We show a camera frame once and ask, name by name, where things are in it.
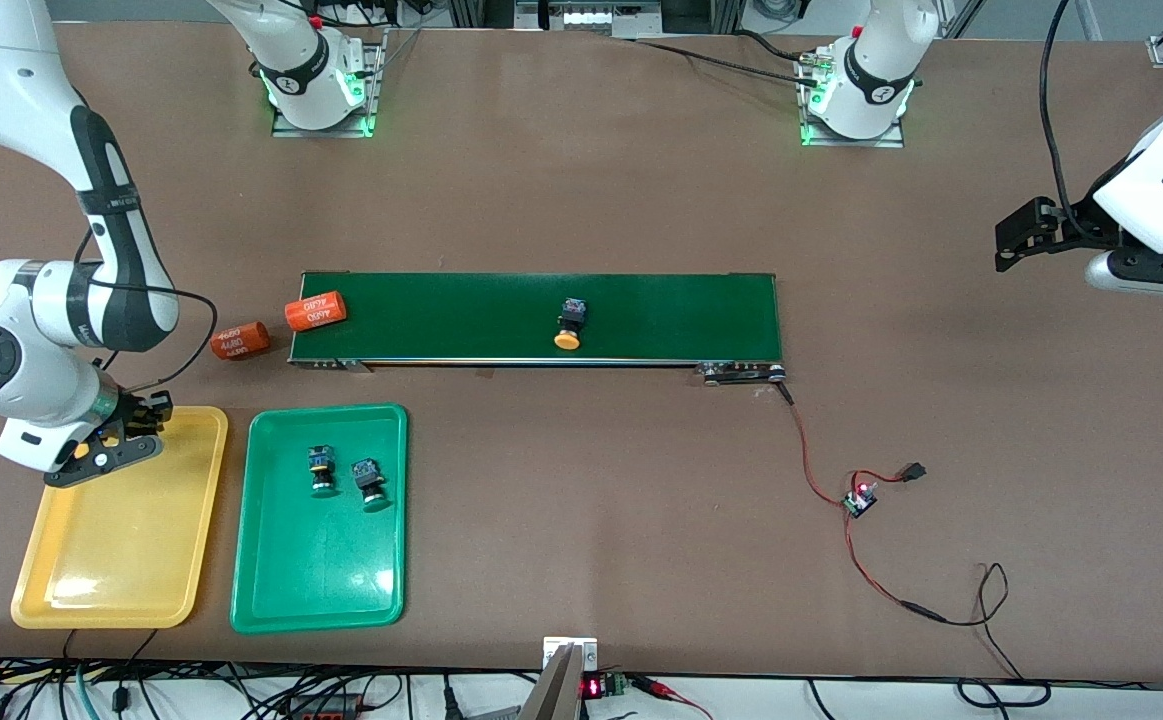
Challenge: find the orange 4680 cylinder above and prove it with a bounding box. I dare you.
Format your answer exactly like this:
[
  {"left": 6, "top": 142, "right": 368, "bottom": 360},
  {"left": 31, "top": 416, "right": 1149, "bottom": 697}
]
[
  {"left": 284, "top": 290, "right": 348, "bottom": 332},
  {"left": 209, "top": 321, "right": 272, "bottom": 362}
]

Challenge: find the green mushroom push button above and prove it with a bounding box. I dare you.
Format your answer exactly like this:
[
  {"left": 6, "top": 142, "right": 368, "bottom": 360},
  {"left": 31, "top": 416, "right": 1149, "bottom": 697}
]
[
  {"left": 352, "top": 458, "right": 392, "bottom": 514},
  {"left": 307, "top": 445, "right": 339, "bottom": 498}
]

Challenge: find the yellow plastic tray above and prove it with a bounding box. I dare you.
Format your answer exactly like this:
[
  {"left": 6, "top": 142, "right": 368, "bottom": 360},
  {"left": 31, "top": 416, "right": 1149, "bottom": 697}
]
[{"left": 9, "top": 404, "right": 230, "bottom": 631}]

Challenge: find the green plastic tray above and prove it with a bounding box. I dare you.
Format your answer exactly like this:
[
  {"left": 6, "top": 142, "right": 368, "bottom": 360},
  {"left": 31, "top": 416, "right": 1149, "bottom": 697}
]
[{"left": 229, "top": 402, "right": 410, "bottom": 636}]

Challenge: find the black plug with red lead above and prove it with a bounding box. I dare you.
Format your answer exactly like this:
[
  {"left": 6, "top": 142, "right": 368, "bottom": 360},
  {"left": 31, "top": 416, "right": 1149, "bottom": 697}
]
[{"left": 853, "top": 461, "right": 929, "bottom": 493}]

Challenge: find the green conveyor belt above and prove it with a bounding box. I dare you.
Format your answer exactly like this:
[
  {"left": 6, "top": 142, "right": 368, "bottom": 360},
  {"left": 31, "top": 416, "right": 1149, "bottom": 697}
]
[{"left": 287, "top": 270, "right": 788, "bottom": 388}]

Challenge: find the red test lead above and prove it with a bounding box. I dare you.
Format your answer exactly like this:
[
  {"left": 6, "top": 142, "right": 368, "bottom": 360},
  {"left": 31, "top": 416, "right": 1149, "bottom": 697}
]
[{"left": 631, "top": 675, "right": 712, "bottom": 720}]

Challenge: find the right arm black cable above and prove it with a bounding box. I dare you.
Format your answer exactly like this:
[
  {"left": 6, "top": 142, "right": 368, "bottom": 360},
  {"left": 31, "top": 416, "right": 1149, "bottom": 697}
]
[{"left": 74, "top": 225, "right": 219, "bottom": 393}]

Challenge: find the teal cable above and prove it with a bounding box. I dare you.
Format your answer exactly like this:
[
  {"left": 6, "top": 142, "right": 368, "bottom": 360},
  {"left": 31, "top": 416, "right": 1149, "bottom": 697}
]
[{"left": 71, "top": 665, "right": 102, "bottom": 720}]

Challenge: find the red black motor wire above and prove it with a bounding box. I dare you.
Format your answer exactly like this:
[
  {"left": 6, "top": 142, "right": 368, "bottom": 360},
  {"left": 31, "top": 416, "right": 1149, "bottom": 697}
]
[{"left": 776, "top": 380, "right": 857, "bottom": 506}]

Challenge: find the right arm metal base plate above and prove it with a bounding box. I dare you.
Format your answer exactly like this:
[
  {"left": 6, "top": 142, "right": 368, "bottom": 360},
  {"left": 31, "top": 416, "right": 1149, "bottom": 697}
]
[{"left": 271, "top": 28, "right": 387, "bottom": 139}]

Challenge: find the black cable on table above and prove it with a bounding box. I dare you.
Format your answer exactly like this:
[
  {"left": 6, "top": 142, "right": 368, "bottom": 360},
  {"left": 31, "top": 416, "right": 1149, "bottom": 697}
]
[{"left": 631, "top": 30, "right": 812, "bottom": 86}]

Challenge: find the red black power wire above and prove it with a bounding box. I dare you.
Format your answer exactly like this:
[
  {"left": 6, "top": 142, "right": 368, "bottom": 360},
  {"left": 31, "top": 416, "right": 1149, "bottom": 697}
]
[{"left": 843, "top": 515, "right": 1032, "bottom": 683}]

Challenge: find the black cable loop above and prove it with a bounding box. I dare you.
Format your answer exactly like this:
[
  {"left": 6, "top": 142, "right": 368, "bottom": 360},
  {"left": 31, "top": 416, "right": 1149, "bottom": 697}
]
[{"left": 956, "top": 678, "right": 1052, "bottom": 709}]

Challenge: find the aluminium frame rack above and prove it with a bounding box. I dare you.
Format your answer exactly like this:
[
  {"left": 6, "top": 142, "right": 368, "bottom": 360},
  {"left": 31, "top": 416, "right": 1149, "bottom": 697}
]
[{"left": 446, "top": 0, "right": 742, "bottom": 39}]

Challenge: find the metal camera pole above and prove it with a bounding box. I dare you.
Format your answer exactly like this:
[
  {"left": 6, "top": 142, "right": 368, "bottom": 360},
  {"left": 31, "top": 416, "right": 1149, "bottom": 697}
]
[{"left": 519, "top": 637, "right": 599, "bottom": 720}]

